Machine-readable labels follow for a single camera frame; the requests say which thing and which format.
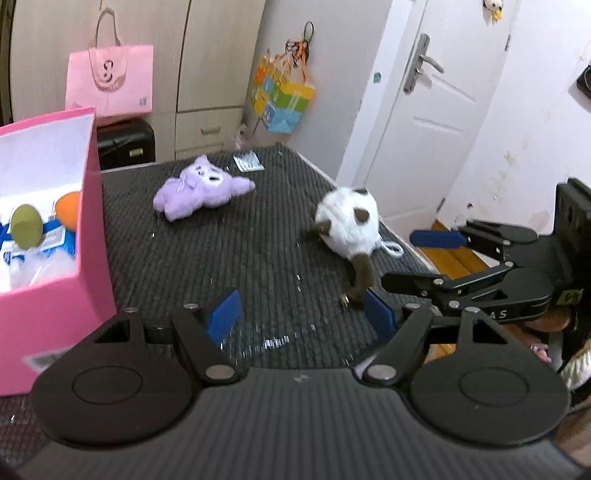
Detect white round plush toy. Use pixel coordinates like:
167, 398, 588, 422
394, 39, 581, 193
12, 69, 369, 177
302, 186, 380, 308

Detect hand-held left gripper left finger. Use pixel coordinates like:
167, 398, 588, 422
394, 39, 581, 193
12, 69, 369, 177
95, 289, 243, 385

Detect green ball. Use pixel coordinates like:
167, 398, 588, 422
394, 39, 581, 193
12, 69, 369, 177
10, 204, 44, 250

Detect orange ball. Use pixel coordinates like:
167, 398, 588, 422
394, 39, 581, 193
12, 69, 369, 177
54, 191, 81, 232

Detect white tissue pack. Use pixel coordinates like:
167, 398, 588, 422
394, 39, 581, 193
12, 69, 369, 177
0, 249, 77, 292

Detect colourful paper gift bag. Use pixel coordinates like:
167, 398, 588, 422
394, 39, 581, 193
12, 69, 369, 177
252, 54, 317, 134

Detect silver door handle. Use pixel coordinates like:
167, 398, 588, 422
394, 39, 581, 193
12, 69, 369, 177
403, 34, 445, 95

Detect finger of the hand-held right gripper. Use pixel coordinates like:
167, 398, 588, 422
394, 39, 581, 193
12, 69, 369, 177
381, 262, 555, 309
410, 220, 539, 265

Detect black suitcase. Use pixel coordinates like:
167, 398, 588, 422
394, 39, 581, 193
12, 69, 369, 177
96, 119, 156, 171

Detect purple plush toy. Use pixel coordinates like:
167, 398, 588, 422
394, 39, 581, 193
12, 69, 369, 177
153, 154, 256, 222

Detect small white sachet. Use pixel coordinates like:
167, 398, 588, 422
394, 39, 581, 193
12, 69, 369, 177
233, 150, 265, 173

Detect white door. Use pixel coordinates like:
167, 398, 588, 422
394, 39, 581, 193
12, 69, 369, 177
337, 0, 522, 227

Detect black and orange ribbons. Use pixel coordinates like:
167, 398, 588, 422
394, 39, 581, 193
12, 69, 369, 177
284, 21, 315, 70

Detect beige wooden wardrobe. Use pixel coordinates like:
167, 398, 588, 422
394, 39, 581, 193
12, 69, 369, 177
9, 0, 269, 162

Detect pink cardboard box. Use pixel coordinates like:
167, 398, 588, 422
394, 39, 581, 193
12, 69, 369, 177
0, 107, 117, 397

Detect blue wet wipes pack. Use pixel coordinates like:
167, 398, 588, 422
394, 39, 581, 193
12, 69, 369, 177
0, 217, 77, 259

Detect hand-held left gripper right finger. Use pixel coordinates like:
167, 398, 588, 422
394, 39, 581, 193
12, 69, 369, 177
355, 288, 509, 385

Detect person's right hand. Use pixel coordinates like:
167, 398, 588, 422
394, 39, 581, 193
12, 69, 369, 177
523, 306, 574, 366

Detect black woven table mat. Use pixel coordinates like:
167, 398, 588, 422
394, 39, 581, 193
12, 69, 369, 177
0, 143, 437, 467

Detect pink shopping bag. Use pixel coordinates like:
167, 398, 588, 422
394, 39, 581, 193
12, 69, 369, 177
65, 8, 154, 127

